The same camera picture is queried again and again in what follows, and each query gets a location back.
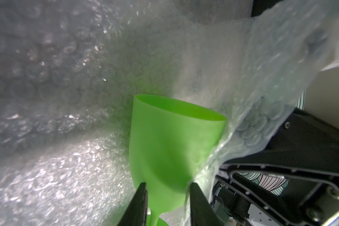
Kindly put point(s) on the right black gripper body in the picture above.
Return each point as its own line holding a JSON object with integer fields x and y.
{"x": 295, "y": 179}

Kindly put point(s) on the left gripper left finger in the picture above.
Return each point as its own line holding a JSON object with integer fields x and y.
{"x": 136, "y": 213}

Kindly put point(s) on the green plastic wine glass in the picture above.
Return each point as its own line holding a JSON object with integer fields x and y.
{"x": 169, "y": 140}

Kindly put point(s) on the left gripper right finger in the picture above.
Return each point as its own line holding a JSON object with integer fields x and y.
{"x": 201, "y": 213}

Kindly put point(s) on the clear bubble wrap sheet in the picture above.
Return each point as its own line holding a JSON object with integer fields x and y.
{"x": 69, "y": 71}

